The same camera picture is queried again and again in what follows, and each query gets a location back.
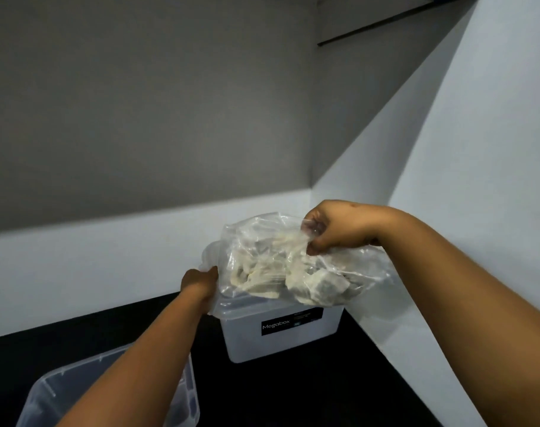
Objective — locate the person's right hand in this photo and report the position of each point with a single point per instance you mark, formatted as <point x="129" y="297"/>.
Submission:
<point x="341" y="226"/>

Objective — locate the person's left hand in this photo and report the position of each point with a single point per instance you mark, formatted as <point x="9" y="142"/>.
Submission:
<point x="199" y="286"/>

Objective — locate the large translucent storage container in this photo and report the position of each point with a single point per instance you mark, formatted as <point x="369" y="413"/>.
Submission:
<point x="239" y="346"/>

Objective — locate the clear plastic bag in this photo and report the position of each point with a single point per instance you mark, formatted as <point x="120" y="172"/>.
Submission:
<point x="252" y="235"/>

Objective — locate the small clear bin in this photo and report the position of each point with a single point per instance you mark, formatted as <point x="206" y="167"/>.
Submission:
<point x="43" y="395"/>

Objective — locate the person's right forearm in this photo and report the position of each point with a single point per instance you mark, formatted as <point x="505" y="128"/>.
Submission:
<point x="474" y="315"/>

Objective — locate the person's left forearm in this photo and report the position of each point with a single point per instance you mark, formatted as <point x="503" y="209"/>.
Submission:
<point x="141" y="373"/>

